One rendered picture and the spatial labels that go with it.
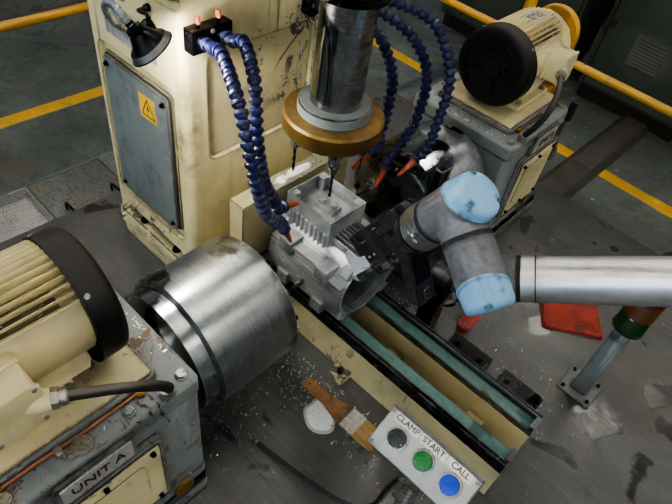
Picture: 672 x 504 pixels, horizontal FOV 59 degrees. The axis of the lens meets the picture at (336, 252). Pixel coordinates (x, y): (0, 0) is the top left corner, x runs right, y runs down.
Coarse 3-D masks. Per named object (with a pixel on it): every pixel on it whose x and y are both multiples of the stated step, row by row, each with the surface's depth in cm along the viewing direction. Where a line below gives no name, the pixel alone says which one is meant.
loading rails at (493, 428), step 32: (320, 320) 125; (352, 320) 124; (384, 320) 127; (416, 320) 125; (352, 352) 122; (384, 352) 119; (416, 352) 124; (448, 352) 121; (384, 384) 119; (416, 384) 115; (448, 384) 122; (480, 384) 117; (416, 416) 117; (448, 416) 110; (480, 416) 119; (512, 416) 113; (480, 448) 107; (512, 448) 117
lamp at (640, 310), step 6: (624, 306) 114; (630, 306) 112; (636, 306) 111; (642, 306) 110; (630, 312) 112; (636, 312) 111; (642, 312) 110; (648, 312) 110; (654, 312) 109; (660, 312) 109; (636, 318) 112; (642, 318) 111; (648, 318) 111; (654, 318) 111; (648, 324) 112
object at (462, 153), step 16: (416, 128) 134; (448, 128) 134; (416, 144) 128; (448, 144) 130; (464, 144) 132; (368, 160) 133; (400, 160) 126; (432, 160) 126; (448, 160) 128; (464, 160) 130; (480, 160) 135; (368, 176) 135; (384, 176) 132; (400, 176) 128; (416, 176) 125; (368, 192) 138; (384, 192) 134; (400, 192) 130; (416, 192) 127; (368, 208) 140; (384, 208) 137
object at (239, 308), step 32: (192, 256) 99; (224, 256) 98; (256, 256) 99; (160, 288) 93; (192, 288) 93; (224, 288) 94; (256, 288) 96; (160, 320) 91; (192, 320) 90; (224, 320) 92; (256, 320) 95; (288, 320) 100; (192, 352) 90; (224, 352) 92; (256, 352) 97; (224, 384) 94
